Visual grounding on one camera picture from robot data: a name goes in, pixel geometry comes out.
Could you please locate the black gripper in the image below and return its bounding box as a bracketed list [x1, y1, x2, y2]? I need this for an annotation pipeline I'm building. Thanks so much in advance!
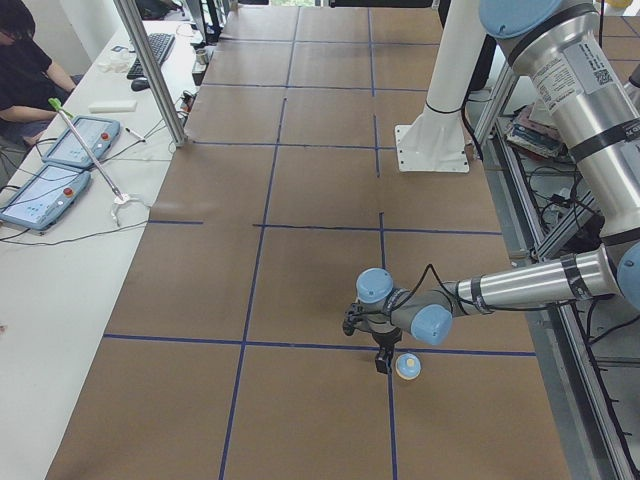
[369, 321, 401, 374]

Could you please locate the blue cream call bell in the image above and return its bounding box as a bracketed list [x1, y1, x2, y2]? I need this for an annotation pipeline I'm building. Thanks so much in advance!
[395, 353, 422, 381]

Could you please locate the stack of books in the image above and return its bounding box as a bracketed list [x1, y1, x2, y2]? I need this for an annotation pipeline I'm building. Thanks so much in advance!
[505, 100, 568, 159]

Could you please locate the black marker pen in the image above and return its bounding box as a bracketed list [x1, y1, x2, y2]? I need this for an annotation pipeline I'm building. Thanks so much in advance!
[125, 127, 146, 143]

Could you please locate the silver metal cylinder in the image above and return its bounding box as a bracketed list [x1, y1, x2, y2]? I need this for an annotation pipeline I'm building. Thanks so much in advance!
[195, 48, 209, 65]

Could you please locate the upper blue teach pendant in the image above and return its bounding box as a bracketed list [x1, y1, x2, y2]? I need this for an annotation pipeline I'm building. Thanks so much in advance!
[41, 115, 122, 169]

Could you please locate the blue teach pendant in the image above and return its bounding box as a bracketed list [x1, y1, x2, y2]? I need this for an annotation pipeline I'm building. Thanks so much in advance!
[41, 115, 122, 169]
[1, 164, 91, 231]

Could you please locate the white foam block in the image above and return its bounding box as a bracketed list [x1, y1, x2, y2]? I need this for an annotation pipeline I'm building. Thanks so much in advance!
[88, 100, 138, 113]

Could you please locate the black computer mouse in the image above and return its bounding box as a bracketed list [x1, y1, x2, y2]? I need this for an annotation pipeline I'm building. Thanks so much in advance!
[130, 77, 150, 92]

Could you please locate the lower blue teach pendant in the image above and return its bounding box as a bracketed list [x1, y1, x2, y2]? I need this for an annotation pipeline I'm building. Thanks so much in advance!
[1, 164, 91, 231]

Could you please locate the black keyboard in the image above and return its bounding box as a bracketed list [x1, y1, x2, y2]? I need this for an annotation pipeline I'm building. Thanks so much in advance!
[125, 32, 176, 81]

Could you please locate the metal grabber stick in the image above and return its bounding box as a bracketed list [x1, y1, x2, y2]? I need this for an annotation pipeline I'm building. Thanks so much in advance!
[48, 98, 149, 228]

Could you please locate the seated person in black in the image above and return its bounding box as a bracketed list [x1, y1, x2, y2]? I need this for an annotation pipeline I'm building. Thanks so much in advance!
[0, 0, 82, 147]

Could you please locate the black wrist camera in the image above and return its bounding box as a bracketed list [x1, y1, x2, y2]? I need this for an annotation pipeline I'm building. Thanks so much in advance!
[342, 303, 371, 336]

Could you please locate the white camera pole with base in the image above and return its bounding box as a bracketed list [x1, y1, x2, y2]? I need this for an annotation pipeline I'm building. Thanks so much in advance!
[395, 0, 486, 173]

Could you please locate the aluminium side frame rail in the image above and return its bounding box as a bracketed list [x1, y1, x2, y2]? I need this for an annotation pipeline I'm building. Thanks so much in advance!
[469, 62, 639, 479]

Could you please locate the aluminium frame post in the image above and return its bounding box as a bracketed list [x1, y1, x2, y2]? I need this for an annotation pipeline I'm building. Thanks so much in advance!
[114, 0, 187, 148]

